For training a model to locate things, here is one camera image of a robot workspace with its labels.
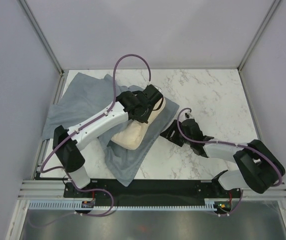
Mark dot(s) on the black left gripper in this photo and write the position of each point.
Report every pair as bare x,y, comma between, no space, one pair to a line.
145,119

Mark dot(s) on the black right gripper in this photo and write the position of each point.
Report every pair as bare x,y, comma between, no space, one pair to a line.
168,132

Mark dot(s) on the cream white pillow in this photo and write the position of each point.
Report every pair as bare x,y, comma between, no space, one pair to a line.
132,136

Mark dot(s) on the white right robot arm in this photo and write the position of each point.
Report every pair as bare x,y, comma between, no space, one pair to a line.
258,169

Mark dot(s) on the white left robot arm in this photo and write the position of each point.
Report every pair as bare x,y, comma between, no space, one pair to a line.
129,105

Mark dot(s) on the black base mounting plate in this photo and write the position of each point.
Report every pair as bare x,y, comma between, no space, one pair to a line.
152,192

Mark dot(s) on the shiny metal front sheet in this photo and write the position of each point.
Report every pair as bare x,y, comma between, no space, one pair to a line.
249,222

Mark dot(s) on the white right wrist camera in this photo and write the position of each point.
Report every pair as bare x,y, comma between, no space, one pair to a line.
188,115

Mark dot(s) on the left aluminium corner post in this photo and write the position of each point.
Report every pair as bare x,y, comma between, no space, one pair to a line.
41,36

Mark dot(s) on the aluminium corner post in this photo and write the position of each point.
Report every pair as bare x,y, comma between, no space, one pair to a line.
259,33
41,36

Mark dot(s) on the right aluminium corner post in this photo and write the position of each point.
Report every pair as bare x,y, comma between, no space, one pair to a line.
259,33

